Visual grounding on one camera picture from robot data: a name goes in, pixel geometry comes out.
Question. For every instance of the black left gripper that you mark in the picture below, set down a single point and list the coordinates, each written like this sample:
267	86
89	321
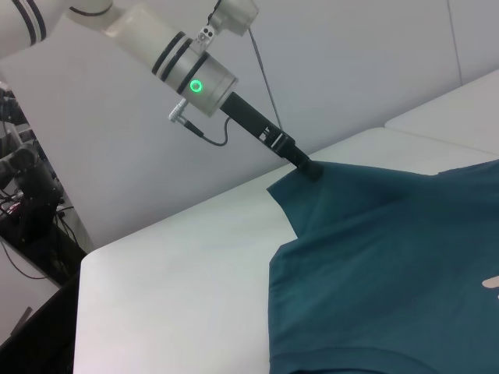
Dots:
251	117

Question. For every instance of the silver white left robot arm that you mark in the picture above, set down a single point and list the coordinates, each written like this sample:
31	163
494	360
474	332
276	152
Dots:
136	31

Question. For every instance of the white side table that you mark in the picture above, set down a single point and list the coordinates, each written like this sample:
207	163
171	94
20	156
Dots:
15	300

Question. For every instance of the silver camera mount bracket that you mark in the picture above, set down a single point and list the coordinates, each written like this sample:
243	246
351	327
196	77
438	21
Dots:
205	35

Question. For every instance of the blue shirt with FREE print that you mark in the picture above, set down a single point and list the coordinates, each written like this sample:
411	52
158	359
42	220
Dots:
390	272

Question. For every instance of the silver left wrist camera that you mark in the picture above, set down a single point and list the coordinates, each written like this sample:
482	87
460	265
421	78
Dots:
234	15

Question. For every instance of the black robot equipment stand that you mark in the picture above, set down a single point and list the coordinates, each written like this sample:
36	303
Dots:
33	187

